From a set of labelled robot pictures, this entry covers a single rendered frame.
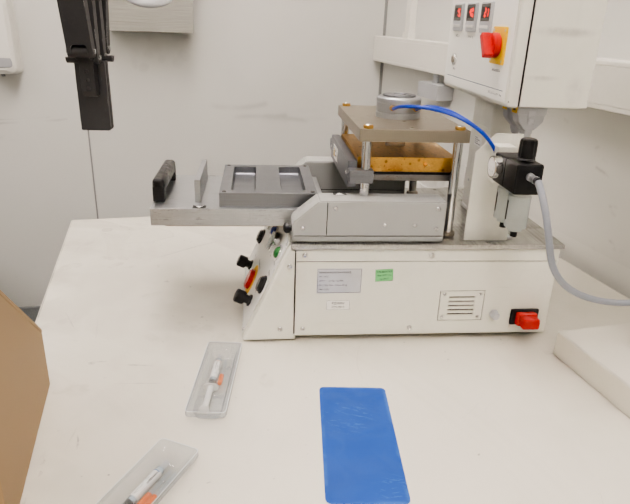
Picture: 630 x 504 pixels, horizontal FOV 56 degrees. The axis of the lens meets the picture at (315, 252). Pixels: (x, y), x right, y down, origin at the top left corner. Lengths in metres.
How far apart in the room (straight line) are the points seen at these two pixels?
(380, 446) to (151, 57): 1.92
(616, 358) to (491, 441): 0.28
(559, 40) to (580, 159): 0.57
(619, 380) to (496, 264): 0.25
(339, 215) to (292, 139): 1.62
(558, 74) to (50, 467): 0.89
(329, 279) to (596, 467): 0.46
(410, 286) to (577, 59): 0.43
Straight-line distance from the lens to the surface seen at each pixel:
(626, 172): 1.40
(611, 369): 1.00
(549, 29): 0.98
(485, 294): 1.05
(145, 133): 2.48
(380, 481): 0.77
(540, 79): 0.99
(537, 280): 1.08
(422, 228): 0.98
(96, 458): 0.82
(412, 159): 1.00
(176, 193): 1.08
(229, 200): 0.99
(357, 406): 0.88
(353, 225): 0.95
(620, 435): 0.94
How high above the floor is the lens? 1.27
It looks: 22 degrees down
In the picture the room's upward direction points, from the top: 2 degrees clockwise
